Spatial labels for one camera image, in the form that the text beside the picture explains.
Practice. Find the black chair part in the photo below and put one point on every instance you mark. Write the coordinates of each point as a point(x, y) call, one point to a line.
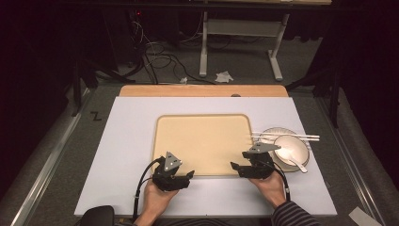
point(98, 216)

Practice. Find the aluminium rail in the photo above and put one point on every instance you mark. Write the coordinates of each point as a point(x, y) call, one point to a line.
point(351, 163)
point(47, 171)

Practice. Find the large crumpled white paper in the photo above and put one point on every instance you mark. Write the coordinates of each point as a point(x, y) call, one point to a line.
point(224, 77)

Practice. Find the small crumpled white paper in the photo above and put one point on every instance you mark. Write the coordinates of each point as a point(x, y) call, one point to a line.
point(183, 80)

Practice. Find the person's left hand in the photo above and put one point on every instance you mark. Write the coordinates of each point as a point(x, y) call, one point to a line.
point(156, 199)

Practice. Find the person's right hand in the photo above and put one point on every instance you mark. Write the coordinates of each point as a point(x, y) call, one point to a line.
point(271, 188)

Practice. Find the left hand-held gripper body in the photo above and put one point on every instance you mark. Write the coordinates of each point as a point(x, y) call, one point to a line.
point(163, 180)

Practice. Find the white spoon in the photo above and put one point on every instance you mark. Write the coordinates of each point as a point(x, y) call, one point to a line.
point(298, 165)

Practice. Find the white paper sheet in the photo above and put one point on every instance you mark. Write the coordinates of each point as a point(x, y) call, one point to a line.
point(363, 217)

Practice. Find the black stand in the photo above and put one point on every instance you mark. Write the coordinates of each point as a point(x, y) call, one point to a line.
point(335, 100)
point(76, 91)

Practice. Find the white desk frame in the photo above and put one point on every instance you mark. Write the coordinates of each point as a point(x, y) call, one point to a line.
point(241, 27)

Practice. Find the wooden table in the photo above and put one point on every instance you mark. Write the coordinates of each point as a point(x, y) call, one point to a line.
point(188, 91)

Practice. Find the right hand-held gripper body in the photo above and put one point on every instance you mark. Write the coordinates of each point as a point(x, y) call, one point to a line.
point(258, 168)

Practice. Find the white board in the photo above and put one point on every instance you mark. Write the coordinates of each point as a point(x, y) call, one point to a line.
point(125, 141)

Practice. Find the white bowl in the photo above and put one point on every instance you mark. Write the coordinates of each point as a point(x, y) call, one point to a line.
point(293, 149)

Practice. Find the beige tray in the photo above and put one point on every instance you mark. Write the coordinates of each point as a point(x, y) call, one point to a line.
point(204, 141)

